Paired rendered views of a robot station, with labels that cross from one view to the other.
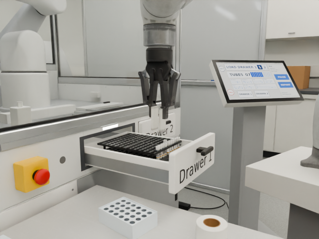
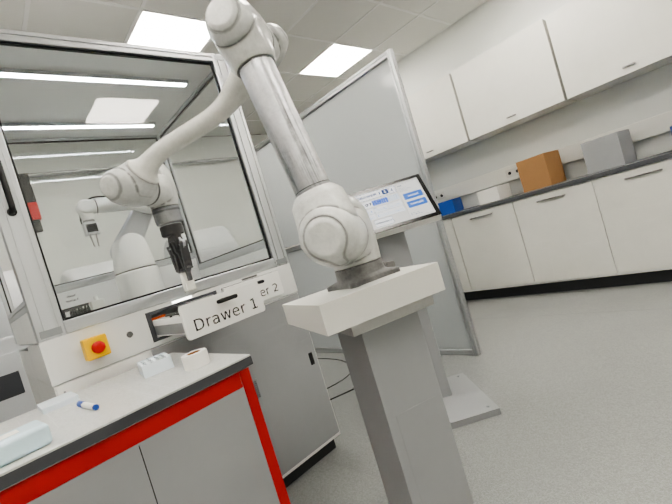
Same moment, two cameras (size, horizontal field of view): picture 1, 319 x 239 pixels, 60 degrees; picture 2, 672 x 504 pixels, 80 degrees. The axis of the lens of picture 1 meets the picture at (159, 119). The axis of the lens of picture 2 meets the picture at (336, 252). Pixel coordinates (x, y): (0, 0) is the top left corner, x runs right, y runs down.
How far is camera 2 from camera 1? 0.96 m
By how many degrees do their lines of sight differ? 18
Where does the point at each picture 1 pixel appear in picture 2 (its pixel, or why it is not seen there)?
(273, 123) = (521, 244)
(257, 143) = not seen: hidden behind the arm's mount
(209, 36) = (365, 167)
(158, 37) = (158, 218)
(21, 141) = (84, 323)
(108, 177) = (191, 345)
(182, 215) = not seen: hidden behind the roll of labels
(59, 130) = (121, 310)
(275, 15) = (483, 102)
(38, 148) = (101, 327)
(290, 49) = (527, 135)
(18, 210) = (92, 377)
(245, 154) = not seen: hidden behind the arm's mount
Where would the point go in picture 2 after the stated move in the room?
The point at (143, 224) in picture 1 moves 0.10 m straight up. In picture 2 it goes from (154, 365) to (144, 333)
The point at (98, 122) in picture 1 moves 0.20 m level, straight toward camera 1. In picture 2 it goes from (165, 297) to (137, 306)
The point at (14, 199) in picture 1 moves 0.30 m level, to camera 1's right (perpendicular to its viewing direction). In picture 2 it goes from (86, 369) to (158, 351)
